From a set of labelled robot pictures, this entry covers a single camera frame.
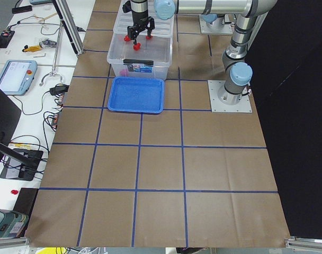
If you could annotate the black power adapter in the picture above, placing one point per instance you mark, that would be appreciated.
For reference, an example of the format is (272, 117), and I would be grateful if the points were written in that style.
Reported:
(59, 89)

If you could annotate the black phone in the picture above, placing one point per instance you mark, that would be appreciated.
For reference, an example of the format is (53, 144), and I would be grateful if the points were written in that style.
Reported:
(21, 9)

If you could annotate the red block in box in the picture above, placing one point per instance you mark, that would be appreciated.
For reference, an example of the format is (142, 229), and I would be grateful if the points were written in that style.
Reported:
(124, 72)

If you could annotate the wooden chopsticks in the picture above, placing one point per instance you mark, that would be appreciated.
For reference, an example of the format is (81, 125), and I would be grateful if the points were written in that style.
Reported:
(41, 19)

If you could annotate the metal reacher grabber tool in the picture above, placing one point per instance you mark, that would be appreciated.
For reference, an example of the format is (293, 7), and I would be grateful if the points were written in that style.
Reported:
(53, 72)

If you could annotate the black gripper near tray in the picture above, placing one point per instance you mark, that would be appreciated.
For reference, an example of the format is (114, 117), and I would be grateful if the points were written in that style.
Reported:
(139, 14)

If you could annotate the yellow black small tool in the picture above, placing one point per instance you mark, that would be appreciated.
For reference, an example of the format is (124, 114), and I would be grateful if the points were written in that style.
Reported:
(31, 48)

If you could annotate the clear plastic storage box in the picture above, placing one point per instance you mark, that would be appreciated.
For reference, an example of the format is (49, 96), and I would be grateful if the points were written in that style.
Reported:
(152, 60)

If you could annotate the blue plastic tray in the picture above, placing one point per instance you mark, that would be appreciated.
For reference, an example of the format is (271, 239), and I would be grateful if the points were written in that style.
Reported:
(137, 95)

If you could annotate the aluminium frame post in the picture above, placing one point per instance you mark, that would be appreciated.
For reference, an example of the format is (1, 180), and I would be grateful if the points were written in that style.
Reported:
(68, 23)

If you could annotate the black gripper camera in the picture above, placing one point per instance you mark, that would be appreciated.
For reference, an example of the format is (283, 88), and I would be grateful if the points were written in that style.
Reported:
(126, 7)

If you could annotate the green box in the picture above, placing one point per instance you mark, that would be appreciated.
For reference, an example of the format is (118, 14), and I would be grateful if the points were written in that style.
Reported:
(12, 223)

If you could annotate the blue teach pendant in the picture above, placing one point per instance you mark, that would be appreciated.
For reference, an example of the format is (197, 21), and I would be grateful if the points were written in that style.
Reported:
(16, 76)

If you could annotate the silver robot arm near tray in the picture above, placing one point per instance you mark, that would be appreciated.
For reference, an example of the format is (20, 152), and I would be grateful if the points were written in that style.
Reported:
(238, 73)

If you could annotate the black monitor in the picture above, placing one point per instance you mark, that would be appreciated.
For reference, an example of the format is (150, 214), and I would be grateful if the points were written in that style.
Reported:
(9, 118)

